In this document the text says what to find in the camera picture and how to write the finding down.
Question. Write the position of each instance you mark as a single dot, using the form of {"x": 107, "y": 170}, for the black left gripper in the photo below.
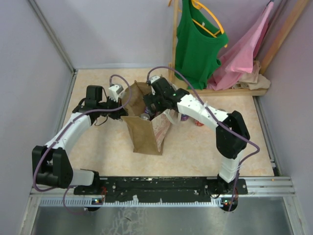
{"x": 118, "y": 113}

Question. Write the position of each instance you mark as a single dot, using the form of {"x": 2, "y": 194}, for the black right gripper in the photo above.
{"x": 151, "y": 99}

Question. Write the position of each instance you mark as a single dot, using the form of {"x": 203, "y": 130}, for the purple fanta can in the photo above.
{"x": 184, "y": 117}
{"x": 145, "y": 116}

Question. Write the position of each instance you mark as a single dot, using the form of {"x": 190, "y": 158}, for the tan canvas tote bag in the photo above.
{"x": 147, "y": 135}

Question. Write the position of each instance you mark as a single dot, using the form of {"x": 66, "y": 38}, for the red coke can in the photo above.
{"x": 198, "y": 123}

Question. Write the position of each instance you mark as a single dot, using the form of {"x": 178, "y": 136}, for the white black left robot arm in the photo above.
{"x": 50, "y": 162}

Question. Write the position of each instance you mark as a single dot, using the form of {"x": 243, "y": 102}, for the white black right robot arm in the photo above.
{"x": 224, "y": 125}

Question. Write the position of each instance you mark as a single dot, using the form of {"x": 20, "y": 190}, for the wooden clothes rack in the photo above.
{"x": 289, "y": 22}

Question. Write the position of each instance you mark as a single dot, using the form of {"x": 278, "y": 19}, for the green tank top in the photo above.
{"x": 198, "y": 46}

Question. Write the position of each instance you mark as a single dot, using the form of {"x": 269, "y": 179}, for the pink shirt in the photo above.
{"x": 239, "y": 59}

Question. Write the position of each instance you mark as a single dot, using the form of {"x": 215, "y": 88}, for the beige cloth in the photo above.
{"x": 253, "y": 80}

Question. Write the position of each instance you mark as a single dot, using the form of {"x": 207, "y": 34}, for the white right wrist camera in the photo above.
{"x": 154, "y": 79}

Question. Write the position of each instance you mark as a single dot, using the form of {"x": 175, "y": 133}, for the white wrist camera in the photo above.
{"x": 115, "y": 92}
{"x": 154, "y": 79}

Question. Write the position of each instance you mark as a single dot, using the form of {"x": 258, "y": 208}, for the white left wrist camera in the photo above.
{"x": 115, "y": 92}

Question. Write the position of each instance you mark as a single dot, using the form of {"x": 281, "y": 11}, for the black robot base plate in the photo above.
{"x": 161, "y": 189}

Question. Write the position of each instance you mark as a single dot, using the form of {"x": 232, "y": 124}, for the aluminium frame rail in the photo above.
{"x": 256, "y": 187}

